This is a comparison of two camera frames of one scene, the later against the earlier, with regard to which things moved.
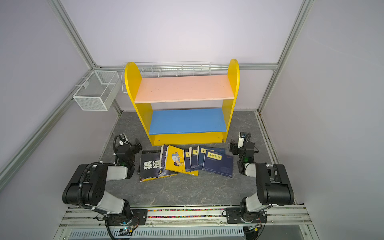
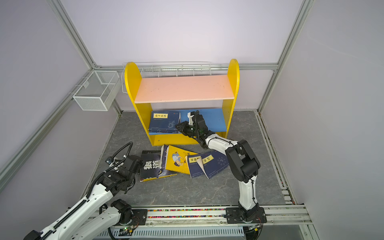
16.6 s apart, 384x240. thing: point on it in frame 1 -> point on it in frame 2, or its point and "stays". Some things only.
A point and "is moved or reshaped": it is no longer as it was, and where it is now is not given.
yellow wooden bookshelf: x=171 y=127 stays
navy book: x=194 y=157 -> x=196 y=166
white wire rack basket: x=169 y=69 stays
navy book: x=201 y=151 is moved or reshaped
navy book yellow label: x=218 y=163 -> x=164 y=122
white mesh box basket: x=99 y=91 stays
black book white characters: x=150 y=166 stays
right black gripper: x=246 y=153 -> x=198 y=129
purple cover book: x=164 y=153 stays
